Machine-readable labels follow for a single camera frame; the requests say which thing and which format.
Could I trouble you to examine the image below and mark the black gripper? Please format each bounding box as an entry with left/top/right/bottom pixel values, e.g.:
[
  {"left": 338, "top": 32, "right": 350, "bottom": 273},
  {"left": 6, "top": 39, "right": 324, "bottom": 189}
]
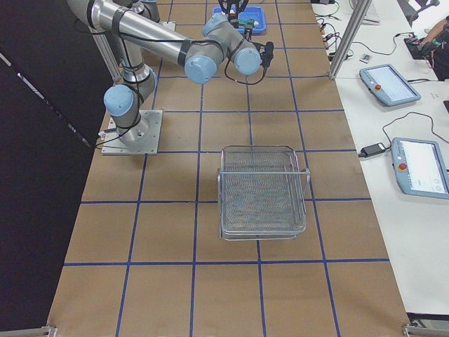
[
  {"left": 218, "top": 0, "right": 249, "bottom": 14},
  {"left": 243, "top": 25, "right": 253, "bottom": 39}
]

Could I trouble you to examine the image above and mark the aluminium corner bracket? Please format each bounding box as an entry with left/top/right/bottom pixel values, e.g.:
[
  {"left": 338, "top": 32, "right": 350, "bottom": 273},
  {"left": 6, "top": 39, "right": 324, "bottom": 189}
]
[
  {"left": 402, "top": 324, "right": 449, "bottom": 337},
  {"left": 0, "top": 326, "right": 58, "bottom": 337}
]

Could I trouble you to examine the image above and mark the near teach pendant tablet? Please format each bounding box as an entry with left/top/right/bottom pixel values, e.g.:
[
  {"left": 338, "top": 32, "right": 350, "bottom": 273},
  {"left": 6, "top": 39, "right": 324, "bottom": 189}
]
[{"left": 391, "top": 137, "right": 448, "bottom": 199}]

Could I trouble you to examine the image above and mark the aluminium corner bracket left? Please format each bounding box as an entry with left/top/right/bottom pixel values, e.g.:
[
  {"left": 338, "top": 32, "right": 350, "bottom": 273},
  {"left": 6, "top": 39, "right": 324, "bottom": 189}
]
[{"left": 0, "top": 326, "right": 58, "bottom": 337}]

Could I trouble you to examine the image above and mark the aluminium corner bracket right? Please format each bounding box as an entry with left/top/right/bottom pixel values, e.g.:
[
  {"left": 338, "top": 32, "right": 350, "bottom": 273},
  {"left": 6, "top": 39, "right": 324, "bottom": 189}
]
[{"left": 402, "top": 324, "right": 449, "bottom": 337}]

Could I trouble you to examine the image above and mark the silver wire mesh shelf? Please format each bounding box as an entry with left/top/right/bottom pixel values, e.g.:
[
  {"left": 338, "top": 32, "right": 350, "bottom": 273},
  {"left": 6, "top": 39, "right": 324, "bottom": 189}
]
[{"left": 217, "top": 145, "right": 310, "bottom": 241}]

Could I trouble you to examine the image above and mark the far teach pendant tablet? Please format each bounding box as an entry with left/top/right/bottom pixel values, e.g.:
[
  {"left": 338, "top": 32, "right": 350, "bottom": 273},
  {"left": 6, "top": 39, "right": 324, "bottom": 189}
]
[{"left": 359, "top": 64, "right": 421, "bottom": 107}]

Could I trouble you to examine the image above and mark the blue plastic tray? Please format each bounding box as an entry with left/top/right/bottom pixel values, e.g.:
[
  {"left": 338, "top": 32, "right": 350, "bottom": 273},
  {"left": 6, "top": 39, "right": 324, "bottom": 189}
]
[{"left": 211, "top": 5, "right": 268, "bottom": 37}]

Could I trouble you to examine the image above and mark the teach pendant tablet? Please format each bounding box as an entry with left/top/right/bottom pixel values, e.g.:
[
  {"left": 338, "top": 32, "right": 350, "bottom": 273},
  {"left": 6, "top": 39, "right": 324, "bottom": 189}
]
[
  {"left": 391, "top": 137, "right": 448, "bottom": 199},
  {"left": 359, "top": 64, "right": 421, "bottom": 107}
]

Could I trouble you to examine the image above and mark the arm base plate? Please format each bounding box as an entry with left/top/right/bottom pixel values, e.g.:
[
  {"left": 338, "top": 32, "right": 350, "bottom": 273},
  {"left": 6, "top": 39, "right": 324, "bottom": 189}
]
[
  {"left": 161, "top": 21, "right": 176, "bottom": 31},
  {"left": 101, "top": 110, "right": 163, "bottom": 155}
]

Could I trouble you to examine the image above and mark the green electrical module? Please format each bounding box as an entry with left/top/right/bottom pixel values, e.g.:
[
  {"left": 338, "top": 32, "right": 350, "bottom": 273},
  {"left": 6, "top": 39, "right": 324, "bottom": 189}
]
[{"left": 239, "top": 18, "right": 257, "bottom": 28}]

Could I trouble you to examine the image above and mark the black power cable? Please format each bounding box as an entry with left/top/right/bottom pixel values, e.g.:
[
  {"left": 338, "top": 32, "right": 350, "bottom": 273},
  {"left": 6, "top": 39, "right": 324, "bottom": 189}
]
[{"left": 382, "top": 111, "right": 449, "bottom": 150}]

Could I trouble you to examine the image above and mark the aluminium frame post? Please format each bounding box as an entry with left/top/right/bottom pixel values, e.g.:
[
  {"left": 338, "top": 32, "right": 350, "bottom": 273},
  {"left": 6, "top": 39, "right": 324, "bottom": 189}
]
[{"left": 328, "top": 0, "right": 372, "bottom": 80}]

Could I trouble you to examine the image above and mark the black power adapter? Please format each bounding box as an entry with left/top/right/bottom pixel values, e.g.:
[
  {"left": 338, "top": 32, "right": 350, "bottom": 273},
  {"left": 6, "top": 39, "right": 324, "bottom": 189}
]
[{"left": 358, "top": 143, "right": 387, "bottom": 158}]

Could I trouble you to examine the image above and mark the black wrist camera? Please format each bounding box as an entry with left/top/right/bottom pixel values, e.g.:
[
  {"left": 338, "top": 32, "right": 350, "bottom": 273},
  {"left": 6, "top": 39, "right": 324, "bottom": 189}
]
[{"left": 261, "top": 41, "right": 274, "bottom": 68}]

